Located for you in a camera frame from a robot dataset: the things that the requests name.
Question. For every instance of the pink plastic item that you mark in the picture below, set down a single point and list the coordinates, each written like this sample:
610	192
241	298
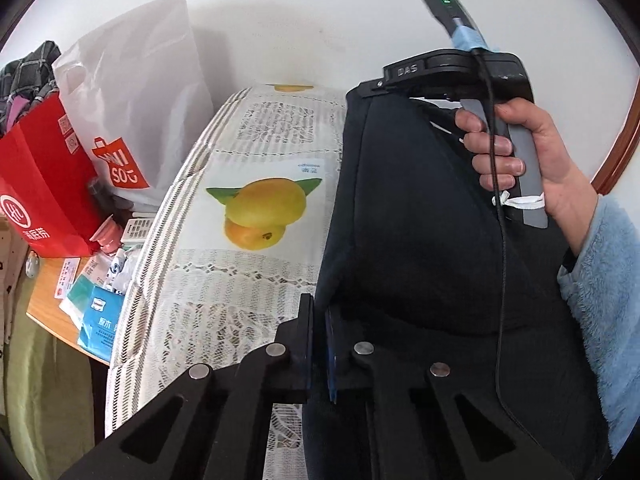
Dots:
107	235

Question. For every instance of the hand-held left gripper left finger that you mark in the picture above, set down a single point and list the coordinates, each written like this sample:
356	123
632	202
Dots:
310	345

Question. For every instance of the wooden side table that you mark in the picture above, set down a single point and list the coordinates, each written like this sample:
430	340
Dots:
47	290

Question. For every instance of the person's right hand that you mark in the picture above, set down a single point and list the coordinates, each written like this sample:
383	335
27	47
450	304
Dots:
545	160

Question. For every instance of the dark plaid cloth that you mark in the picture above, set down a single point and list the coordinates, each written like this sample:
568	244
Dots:
25	75

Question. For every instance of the white remote control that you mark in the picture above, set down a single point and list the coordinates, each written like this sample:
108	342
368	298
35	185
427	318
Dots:
137	230

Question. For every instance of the fruit print lace tablecloth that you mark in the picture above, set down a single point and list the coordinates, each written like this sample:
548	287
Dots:
220	270

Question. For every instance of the dark navy garment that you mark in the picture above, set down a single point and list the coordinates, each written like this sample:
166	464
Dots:
425	240

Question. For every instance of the white plastic shopping bag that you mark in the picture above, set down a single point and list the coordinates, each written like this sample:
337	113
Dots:
140	95

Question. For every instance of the green cloth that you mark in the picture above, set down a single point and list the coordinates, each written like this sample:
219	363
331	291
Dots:
45	410

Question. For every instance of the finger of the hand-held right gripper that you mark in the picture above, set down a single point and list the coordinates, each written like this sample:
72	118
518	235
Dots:
370	87

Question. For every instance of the red paper bag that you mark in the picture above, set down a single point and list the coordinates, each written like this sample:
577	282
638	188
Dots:
45	180

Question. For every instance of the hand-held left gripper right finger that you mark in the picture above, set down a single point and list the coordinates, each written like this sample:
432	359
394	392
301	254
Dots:
330	360

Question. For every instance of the person's right forearm blue sleeve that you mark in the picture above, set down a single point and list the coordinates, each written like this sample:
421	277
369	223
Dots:
605	300

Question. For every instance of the blue tissue packet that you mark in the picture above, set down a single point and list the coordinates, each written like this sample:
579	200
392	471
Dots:
100	325

